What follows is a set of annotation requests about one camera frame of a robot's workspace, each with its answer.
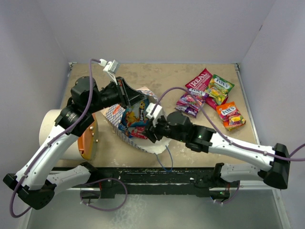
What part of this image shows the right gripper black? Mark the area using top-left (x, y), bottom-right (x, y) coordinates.
top-left (142, 114), bottom-right (187, 143)

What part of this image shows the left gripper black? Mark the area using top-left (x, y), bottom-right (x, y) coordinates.
top-left (87, 77), bottom-right (148, 114)

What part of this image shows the blue snack packet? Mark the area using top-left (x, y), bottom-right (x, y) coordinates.
top-left (121, 99), bottom-right (149, 128)

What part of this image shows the blue checkered paper bag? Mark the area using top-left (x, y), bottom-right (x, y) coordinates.
top-left (102, 85), bottom-right (174, 173)

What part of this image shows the red pink snack packet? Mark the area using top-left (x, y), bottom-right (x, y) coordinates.
top-left (131, 126), bottom-right (147, 139)

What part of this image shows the blue chocolate candy packet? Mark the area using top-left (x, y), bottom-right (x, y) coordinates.
top-left (118, 124), bottom-right (132, 138)

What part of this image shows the purple white snack packet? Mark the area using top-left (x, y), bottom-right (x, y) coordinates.
top-left (175, 105), bottom-right (198, 118)

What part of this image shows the purple pink candy packet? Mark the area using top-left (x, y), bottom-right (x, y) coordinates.
top-left (176, 88), bottom-right (209, 111)

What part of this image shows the pink cookie snack packet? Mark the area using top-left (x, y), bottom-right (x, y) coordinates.
top-left (185, 69), bottom-right (228, 110)

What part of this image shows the green yellow candy packet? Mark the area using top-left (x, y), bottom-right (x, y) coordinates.
top-left (205, 74), bottom-right (235, 105)

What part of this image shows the orange snack packet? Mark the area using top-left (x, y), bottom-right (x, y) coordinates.
top-left (216, 102), bottom-right (246, 131)

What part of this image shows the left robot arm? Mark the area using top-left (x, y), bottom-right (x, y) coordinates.
top-left (3, 76), bottom-right (148, 210)

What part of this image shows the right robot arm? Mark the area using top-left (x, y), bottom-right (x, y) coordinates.
top-left (145, 112), bottom-right (290, 189)

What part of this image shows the white cylinder orange lid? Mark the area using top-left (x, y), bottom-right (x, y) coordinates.
top-left (39, 108), bottom-right (99, 162)

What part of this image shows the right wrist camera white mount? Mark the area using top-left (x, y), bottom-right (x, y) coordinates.
top-left (145, 103), bottom-right (164, 127)

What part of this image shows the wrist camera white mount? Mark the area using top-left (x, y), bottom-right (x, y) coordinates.
top-left (99, 59), bottom-right (121, 85)
top-left (145, 103), bottom-right (164, 127)

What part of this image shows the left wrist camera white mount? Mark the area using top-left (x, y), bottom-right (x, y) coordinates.
top-left (99, 59), bottom-right (121, 85)

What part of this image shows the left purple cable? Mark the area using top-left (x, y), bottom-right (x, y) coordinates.
top-left (9, 58), bottom-right (102, 218)

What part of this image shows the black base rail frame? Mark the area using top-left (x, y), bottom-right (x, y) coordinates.
top-left (78, 167), bottom-right (238, 199)

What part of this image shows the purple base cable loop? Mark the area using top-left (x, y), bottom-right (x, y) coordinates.
top-left (80, 177), bottom-right (129, 212)

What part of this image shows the aluminium table frame rail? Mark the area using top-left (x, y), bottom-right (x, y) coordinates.
top-left (234, 63), bottom-right (261, 145)

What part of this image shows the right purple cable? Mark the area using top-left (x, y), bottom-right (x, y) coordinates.
top-left (153, 87), bottom-right (305, 162)

